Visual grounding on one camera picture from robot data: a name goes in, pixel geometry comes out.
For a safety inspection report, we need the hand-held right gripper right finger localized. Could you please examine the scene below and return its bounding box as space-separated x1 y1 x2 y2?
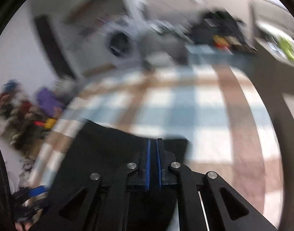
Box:
156 138 278 231

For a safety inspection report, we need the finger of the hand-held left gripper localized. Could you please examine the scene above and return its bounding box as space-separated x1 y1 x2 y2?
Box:
13 185 48 201

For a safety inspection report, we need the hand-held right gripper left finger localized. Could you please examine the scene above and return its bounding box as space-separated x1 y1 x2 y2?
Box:
29 138 152 231

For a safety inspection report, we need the black knit sweater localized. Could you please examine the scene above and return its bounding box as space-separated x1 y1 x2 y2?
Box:
45 120 190 231

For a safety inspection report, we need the pile of black clothes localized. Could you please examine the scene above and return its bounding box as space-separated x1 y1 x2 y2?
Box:
197 10 247 44

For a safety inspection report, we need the checkered blanket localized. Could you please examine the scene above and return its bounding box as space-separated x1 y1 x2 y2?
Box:
29 64 282 222

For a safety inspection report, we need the wooden shoe rack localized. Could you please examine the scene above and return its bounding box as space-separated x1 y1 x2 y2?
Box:
0 79 49 150

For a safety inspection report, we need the collection of sneakers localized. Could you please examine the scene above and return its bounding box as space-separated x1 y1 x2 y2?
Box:
0 79 45 147

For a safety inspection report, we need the purple bag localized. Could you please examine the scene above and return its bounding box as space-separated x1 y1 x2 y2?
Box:
36 88 66 119

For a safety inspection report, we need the white round stool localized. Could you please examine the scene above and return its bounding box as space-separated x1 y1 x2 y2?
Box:
145 53 174 69

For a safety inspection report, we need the grey woven basket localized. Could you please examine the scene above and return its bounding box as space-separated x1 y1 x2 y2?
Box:
54 79 77 97

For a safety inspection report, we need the grey sofa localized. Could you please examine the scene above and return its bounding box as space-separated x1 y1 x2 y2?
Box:
137 19 194 63

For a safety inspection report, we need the teal covered table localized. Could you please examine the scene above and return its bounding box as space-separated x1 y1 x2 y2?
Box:
187 43 256 66

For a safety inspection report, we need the white washing machine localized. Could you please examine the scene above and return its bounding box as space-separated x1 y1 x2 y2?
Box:
102 19 138 66

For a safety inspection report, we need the red bowl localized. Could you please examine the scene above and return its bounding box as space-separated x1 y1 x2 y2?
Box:
213 35 228 48

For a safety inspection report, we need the dark door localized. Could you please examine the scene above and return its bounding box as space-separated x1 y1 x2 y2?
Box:
34 16 78 80

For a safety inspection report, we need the black food tray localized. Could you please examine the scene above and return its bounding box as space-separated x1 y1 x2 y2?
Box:
228 37 257 54

